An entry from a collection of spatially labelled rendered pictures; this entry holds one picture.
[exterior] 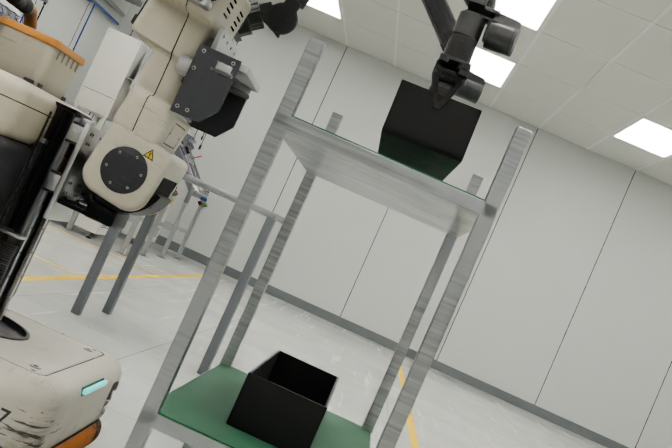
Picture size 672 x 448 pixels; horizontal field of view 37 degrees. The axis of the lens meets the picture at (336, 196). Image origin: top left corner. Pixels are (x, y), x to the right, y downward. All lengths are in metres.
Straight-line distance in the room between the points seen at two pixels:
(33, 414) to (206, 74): 0.79
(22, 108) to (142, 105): 0.26
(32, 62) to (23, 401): 0.74
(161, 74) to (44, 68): 0.26
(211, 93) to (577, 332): 9.67
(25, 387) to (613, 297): 10.00
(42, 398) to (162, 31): 0.83
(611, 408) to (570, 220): 2.15
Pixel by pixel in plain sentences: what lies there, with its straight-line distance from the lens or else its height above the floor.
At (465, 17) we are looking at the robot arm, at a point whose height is 1.28.
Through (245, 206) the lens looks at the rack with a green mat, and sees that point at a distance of 1.84.
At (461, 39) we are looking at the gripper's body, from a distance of 2.00.
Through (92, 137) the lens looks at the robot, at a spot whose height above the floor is 0.76.
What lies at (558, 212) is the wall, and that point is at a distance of 11.57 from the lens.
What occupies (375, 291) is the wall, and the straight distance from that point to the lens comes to 11.37.
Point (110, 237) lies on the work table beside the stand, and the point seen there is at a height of 0.39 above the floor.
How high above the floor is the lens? 0.75
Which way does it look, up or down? 3 degrees up
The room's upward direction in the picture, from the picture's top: 24 degrees clockwise
